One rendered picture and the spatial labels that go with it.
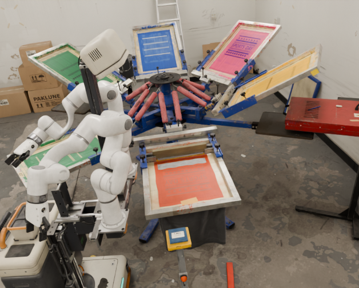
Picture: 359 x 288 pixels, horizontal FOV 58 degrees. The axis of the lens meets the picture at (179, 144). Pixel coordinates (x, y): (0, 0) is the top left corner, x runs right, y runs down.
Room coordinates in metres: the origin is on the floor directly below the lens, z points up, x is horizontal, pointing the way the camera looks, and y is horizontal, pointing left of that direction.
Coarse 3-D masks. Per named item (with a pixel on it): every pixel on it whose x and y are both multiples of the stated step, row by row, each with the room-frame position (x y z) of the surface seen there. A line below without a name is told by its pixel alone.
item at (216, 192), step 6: (192, 156) 2.06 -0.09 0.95; (198, 156) 2.05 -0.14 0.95; (204, 156) 2.04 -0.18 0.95; (210, 168) 1.88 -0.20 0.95; (210, 174) 1.80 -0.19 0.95; (210, 180) 1.74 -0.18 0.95; (216, 180) 1.73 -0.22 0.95; (216, 186) 1.67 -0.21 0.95; (198, 192) 1.63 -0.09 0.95; (204, 192) 1.62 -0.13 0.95; (210, 192) 1.61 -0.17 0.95; (216, 192) 1.61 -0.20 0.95; (198, 198) 1.57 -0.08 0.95; (204, 198) 1.56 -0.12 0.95; (210, 198) 1.55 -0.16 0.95
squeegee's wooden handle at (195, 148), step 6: (192, 144) 2.06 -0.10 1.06; (198, 144) 2.05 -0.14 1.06; (204, 144) 2.05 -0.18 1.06; (156, 150) 2.02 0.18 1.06; (162, 150) 2.02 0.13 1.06; (168, 150) 2.02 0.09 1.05; (174, 150) 2.03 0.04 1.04; (180, 150) 2.03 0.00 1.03; (186, 150) 2.03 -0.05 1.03; (192, 150) 2.04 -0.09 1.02; (198, 150) 2.04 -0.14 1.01; (156, 156) 2.01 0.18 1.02; (162, 156) 2.02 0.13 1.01; (168, 156) 2.02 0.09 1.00
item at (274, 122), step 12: (192, 120) 2.76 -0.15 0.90; (204, 120) 2.70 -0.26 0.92; (216, 120) 2.66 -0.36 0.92; (228, 120) 2.64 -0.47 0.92; (264, 120) 2.52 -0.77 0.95; (276, 120) 2.49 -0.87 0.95; (264, 132) 2.31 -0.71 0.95; (276, 132) 2.29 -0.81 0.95; (288, 132) 2.27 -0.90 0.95; (300, 132) 2.25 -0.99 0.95; (312, 132) 2.23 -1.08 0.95
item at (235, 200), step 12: (168, 144) 2.21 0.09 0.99; (180, 144) 2.20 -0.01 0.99; (144, 180) 1.77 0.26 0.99; (228, 180) 1.67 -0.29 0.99; (144, 192) 1.64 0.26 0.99; (192, 204) 1.48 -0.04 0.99; (204, 204) 1.47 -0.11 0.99; (216, 204) 1.46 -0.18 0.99; (228, 204) 1.46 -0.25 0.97; (240, 204) 1.47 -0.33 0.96; (156, 216) 1.43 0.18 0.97; (168, 216) 1.44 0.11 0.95
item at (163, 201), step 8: (168, 160) 2.04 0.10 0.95; (176, 160) 2.03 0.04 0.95; (168, 168) 1.93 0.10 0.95; (176, 168) 1.92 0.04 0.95; (160, 176) 1.84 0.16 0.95; (160, 184) 1.75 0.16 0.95; (160, 192) 1.67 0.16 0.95; (160, 200) 1.59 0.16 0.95; (168, 200) 1.58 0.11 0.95; (176, 200) 1.57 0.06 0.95
